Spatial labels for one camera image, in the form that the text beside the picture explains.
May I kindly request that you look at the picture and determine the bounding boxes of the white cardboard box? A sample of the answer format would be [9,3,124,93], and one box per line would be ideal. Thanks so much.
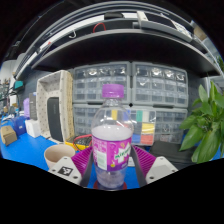
[24,119,42,139]

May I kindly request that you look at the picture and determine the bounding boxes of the dark grey upright box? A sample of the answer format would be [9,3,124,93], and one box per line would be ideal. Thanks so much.
[28,92,38,121]

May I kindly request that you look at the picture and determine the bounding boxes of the clear bottle with purple cap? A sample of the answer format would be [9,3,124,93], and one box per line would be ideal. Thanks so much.
[90,83,134,191]

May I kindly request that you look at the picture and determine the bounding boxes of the black speaker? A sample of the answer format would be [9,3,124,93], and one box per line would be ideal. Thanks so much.
[46,96,64,143]

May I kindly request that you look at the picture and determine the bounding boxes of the yellow multimeter with red leads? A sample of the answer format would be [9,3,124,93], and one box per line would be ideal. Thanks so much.
[64,133,94,152]

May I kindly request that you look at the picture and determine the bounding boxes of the purple bag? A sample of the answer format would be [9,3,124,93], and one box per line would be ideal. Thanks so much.
[22,97,31,119]

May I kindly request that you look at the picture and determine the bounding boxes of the green potted plant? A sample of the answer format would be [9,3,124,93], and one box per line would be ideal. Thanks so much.
[179,81,224,164]

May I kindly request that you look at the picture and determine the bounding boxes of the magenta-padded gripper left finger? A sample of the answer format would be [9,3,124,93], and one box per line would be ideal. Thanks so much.
[48,145,96,188]

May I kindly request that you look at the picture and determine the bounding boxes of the brown cardboard box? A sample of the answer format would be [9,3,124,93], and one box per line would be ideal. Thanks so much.
[0,125,18,146]

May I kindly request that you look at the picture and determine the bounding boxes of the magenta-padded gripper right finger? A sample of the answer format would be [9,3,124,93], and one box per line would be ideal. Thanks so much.
[129,145,178,188]

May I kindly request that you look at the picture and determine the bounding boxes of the blue box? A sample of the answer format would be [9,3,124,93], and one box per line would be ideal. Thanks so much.
[9,115,28,136]

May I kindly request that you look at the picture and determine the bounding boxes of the flat black case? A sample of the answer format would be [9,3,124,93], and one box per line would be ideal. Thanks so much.
[148,139,188,164]

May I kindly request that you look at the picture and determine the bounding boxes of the beige patterned cup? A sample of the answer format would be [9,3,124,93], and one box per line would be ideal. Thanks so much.
[43,143,76,170]

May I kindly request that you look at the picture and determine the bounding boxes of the white perforated crate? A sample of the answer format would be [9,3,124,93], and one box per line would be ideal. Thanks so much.
[35,69,75,144]

